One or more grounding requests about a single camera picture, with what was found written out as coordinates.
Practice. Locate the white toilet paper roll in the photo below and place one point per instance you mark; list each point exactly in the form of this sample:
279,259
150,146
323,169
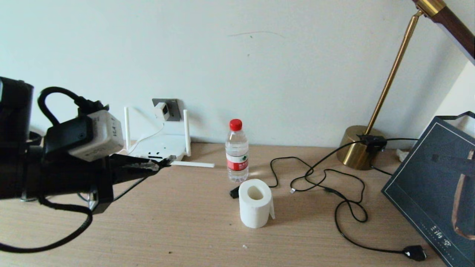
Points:
254,211

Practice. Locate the dark blue paper gift bag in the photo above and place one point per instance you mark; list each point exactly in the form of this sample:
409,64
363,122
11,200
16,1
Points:
426,185

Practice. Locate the grey wall socket plate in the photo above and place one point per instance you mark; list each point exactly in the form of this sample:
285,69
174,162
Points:
175,107

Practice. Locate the brass desk lamp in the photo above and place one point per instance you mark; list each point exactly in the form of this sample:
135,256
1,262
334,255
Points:
356,151

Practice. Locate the white router with antennas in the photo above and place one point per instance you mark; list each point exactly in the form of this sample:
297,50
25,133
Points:
174,146

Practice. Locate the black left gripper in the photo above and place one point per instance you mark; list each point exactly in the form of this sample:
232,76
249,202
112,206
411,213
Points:
70,176

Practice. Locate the clear water bottle red cap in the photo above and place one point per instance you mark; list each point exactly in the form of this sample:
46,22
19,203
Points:
236,148

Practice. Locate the small white object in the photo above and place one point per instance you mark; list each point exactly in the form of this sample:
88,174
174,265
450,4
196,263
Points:
401,154

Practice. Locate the white power adapter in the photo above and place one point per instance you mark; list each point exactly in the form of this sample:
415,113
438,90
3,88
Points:
161,111

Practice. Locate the black adapter on lamp base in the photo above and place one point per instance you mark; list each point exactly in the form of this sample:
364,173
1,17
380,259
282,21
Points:
372,142

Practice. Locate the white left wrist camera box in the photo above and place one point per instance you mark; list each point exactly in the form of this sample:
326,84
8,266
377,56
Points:
100,135

